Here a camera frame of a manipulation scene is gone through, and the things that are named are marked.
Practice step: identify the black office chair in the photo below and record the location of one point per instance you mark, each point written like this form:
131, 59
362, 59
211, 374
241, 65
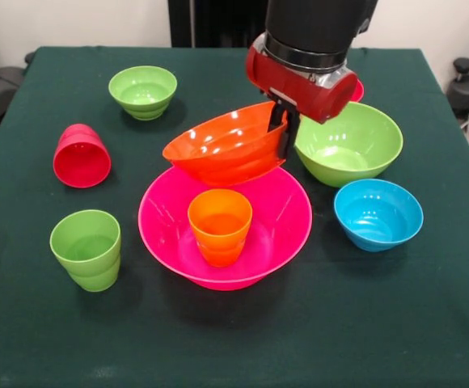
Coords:
0, 87

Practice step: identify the dark green tablecloth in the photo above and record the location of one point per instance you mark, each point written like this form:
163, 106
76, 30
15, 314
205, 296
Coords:
234, 331

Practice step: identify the orange cup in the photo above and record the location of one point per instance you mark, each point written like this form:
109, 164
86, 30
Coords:
220, 230

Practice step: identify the green cup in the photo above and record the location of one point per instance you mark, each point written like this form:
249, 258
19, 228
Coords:
85, 250

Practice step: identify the small blue bowl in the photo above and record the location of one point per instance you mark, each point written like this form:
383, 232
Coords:
376, 218

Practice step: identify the small red bowl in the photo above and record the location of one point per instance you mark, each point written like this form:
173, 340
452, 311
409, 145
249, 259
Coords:
357, 91

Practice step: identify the small green bowl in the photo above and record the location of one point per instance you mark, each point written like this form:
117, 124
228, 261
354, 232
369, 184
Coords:
142, 91

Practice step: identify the red cup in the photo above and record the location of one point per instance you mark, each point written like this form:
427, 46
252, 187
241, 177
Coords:
81, 163

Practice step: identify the large pink bowl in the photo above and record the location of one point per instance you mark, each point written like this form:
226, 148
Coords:
166, 226

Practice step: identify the large orange bowl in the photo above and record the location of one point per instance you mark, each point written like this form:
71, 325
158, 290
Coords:
226, 157

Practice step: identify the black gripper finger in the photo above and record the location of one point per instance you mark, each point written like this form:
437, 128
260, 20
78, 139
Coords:
289, 135
275, 117

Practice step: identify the large green bowl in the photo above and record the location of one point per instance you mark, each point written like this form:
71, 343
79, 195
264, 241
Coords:
347, 149

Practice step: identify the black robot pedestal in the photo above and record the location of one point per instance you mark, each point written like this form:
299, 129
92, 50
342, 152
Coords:
210, 20

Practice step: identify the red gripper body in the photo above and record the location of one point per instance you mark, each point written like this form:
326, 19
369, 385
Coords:
295, 87

